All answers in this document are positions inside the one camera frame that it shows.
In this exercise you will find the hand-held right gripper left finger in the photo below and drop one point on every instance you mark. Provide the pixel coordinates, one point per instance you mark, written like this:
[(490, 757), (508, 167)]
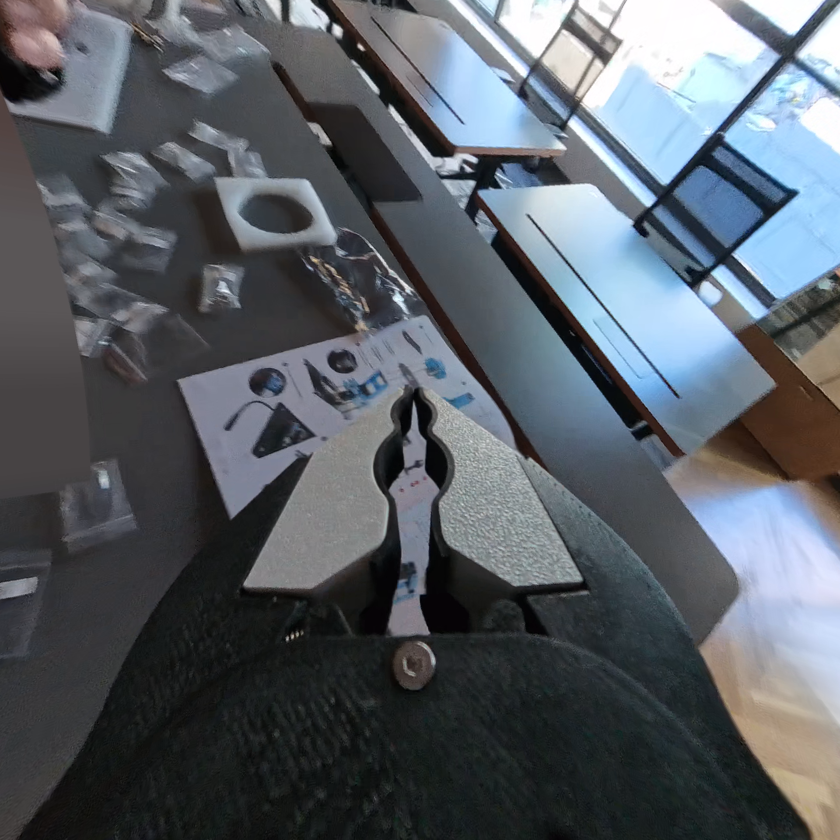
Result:
[(315, 525)]

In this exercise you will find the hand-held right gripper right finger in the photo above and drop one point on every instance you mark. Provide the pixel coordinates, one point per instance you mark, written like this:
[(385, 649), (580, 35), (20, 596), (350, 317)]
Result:
[(505, 518)]

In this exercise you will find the printed instruction booklet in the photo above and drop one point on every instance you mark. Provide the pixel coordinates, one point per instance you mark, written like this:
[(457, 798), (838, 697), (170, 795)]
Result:
[(210, 420)]

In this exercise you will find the person's left hand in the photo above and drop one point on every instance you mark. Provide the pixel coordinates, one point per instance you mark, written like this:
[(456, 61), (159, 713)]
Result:
[(39, 36)]

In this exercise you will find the black crinkled plastic bag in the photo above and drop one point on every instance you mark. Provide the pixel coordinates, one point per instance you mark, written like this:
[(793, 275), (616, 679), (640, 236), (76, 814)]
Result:
[(354, 282)]

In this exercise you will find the black mesh chair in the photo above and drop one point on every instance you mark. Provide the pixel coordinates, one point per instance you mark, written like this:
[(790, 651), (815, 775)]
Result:
[(722, 197), (577, 59)]

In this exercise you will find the pile of clear parts bags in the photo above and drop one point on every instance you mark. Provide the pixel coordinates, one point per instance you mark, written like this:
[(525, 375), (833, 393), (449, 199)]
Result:
[(138, 177)]

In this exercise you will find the large glass window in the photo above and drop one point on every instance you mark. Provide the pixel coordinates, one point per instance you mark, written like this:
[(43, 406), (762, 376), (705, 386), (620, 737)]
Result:
[(669, 72)]

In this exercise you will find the white foam pad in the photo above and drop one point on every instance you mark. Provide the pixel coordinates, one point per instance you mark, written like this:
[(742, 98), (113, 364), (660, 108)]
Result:
[(79, 79)]

